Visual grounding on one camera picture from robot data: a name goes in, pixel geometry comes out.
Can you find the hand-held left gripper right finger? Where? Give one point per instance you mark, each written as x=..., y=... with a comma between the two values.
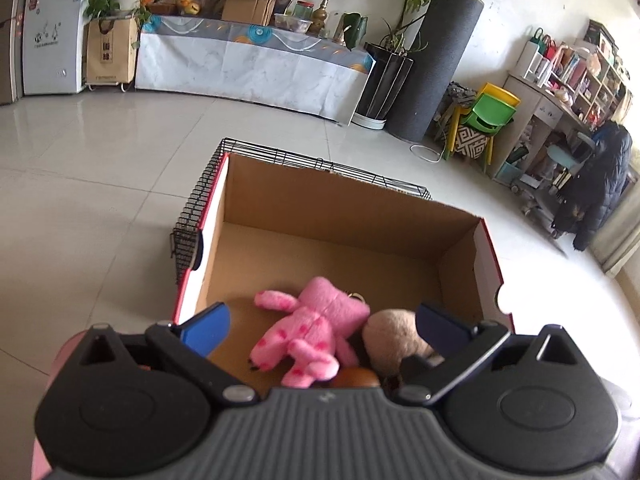
x=440, y=332

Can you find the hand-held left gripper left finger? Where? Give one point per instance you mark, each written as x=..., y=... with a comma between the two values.
x=207, y=330

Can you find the beige plush toy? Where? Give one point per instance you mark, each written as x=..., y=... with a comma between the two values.
x=390, y=340

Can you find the brown wooden gourd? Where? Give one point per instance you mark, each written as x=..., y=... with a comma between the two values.
x=355, y=377

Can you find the pink spotted plush toy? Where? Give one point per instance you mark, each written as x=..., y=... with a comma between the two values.
x=310, y=325

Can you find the clear plastic food container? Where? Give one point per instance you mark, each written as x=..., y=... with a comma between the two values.
x=292, y=24

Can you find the teal storage bin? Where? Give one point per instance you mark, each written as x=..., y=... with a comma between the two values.
x=509, y=172

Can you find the grey flat device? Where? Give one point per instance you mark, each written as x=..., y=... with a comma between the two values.
x=617, y=392

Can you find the patterned stool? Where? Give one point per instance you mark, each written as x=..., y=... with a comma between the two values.
x=470, y=142

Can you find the beige curtain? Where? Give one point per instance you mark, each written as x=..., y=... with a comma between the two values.
x=617, y=240

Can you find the dark hanging coat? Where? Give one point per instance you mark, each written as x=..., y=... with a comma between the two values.
x=600, y=185

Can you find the light blue swivel chair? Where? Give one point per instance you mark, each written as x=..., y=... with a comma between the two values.
x=562, y=152

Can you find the green plastic chair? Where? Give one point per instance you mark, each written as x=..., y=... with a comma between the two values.
x=487, y=115

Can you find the grey cloth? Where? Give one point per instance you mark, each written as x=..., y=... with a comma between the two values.
x=457, y=97

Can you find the stacked green yellow chairs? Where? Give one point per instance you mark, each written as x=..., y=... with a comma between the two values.
x=500, y=95

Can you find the beige desk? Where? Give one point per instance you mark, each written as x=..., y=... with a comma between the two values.
x=545, y=110

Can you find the black square planter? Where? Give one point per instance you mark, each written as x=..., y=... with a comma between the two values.
x=385, y=85

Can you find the table with grey-white tablecloth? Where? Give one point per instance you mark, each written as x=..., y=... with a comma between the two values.
x=250, y=67

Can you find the dark grey cylinder column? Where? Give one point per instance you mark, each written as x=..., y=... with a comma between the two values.
x=440, y=65

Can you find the brown paper bag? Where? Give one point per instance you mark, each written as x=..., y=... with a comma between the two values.
x=110, y=52

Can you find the cluttered bookshelf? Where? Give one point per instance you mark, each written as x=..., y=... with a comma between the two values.
x=580, y=70

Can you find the dark green handbag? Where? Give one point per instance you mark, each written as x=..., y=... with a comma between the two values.
x=356, y=30

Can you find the white chest freezer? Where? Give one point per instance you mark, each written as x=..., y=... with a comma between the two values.
x=55, y=45

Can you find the small cardboard box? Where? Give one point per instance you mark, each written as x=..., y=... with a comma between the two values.
x=247, y=7

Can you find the fruit basket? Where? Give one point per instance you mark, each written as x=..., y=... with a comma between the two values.
x=175, y=5

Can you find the green glass jar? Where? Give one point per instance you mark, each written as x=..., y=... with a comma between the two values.
x=302, y=10

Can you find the bronze pump bottle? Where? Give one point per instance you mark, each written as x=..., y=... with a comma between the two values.
x=321, y=15

